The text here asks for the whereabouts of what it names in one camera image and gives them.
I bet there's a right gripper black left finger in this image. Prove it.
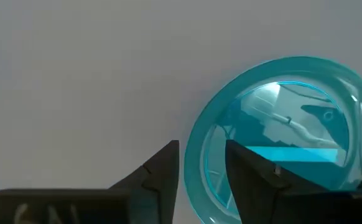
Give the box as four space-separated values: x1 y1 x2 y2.
0 139 180 224

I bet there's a blue transparent plastic plate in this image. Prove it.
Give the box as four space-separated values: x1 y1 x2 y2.
183 55 362 224

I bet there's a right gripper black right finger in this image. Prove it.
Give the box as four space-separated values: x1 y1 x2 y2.
225 139 362 224

